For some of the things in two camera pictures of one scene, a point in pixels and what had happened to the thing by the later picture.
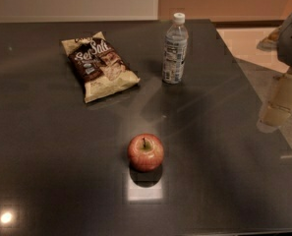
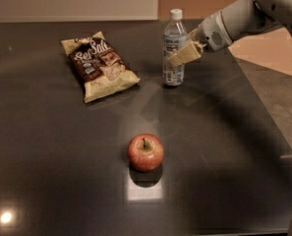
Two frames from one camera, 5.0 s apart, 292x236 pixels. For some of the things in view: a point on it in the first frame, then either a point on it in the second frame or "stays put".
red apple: (146, 152) stays put
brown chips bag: (99, 68) stays put
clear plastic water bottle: (175, 51) stays put
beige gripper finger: (286, 98) -> (214, 34)
